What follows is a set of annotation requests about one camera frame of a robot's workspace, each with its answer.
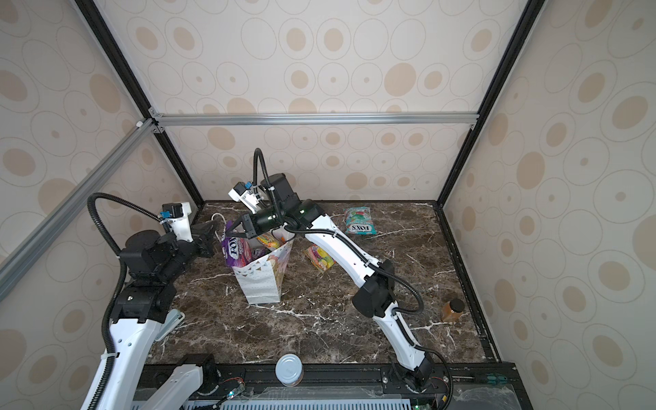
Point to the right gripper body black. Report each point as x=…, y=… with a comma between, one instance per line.
x=264, y=219

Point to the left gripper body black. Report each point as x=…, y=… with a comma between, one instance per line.
x=184, y=253

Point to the red yellow Fox's packet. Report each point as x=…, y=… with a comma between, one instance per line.
x=270, y=242

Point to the purple candy packet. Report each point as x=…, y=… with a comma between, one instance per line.
x=236, y=250

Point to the white paper bag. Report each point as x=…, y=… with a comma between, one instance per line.
x=261, y=281

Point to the orange red Fox's packet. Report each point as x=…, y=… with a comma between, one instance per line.
x=319, y=258

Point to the teal Fox's candy packet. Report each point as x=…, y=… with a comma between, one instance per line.
x=359, y=221

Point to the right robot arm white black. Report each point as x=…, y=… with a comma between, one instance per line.
x=274, y=205

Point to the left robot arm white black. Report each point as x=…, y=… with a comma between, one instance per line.
x=139, y=309

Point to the light green plastic piece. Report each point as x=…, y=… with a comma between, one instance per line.
x=173, y=320

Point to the white round cap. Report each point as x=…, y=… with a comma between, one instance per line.
x=289, y=370

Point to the brown round object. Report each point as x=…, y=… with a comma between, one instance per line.
x=453, y=310

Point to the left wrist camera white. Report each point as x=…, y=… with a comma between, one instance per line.
x=176, y=217

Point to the horizontal aluminium rail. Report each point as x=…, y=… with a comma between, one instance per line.
x=319, y=119

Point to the left diagonal aluminium rail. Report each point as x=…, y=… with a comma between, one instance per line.
x=33, y=247

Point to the left black frame post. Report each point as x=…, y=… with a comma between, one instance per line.
x=103, y=35

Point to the black frame post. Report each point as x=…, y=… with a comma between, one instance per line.
x=103, y=35
x=521, y=33

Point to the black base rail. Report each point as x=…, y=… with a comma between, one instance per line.
x=365, y=386

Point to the right black frame post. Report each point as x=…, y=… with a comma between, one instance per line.
x=521, y=33

